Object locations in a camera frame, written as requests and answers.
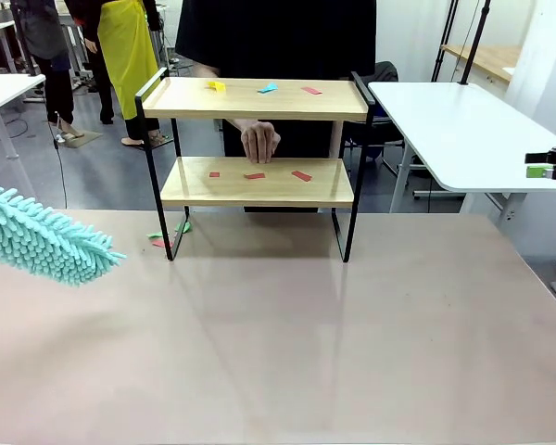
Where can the yellow paper scrap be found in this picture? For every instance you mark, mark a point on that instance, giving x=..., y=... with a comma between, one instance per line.
x=217, y=86

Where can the person in yellow apron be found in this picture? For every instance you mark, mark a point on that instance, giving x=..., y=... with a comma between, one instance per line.
x=125, y=46

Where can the green-tipped right gripper finger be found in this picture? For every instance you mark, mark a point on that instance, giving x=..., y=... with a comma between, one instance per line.
x=537, y=172
x=539, y=157

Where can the person in black clothes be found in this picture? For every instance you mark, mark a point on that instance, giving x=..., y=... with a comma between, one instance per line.
x=278, y=37

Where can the blue paper scrap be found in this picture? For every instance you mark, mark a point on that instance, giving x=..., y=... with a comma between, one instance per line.
x=269, y=87

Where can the person in grey top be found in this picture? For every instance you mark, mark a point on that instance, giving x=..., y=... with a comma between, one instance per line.
x=46, y=32

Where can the light wooden table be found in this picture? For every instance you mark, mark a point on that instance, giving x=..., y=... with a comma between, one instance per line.
x=486, y=55

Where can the brown floor mat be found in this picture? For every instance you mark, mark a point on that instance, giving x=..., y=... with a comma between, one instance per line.
x=85, y=138

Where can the large green paper scrap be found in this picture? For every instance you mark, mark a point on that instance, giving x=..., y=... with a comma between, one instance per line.
x=184, y=227

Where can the small white side table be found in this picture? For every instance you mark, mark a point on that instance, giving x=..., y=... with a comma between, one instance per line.
x=0, y=90

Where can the large white side table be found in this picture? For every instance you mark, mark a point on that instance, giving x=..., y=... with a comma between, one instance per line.
x=468, y=130

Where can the small green paper scrap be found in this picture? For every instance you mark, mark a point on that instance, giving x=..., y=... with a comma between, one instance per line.
x=155, y=235

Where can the black office chair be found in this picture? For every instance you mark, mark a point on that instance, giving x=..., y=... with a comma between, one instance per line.
x=382, y=74

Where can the two-tier wooden black-frame shelf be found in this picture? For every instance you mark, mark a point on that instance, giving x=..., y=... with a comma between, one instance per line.
x=259, y=104

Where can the teal chenille duster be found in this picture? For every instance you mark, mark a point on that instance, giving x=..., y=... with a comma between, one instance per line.
x=37, y=236

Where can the person's right hand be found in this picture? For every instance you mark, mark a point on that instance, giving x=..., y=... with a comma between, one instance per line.
x=259, y=141

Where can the black stand pole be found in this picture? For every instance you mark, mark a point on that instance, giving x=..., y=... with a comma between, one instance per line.
x=475, y=41
x=447, y=32

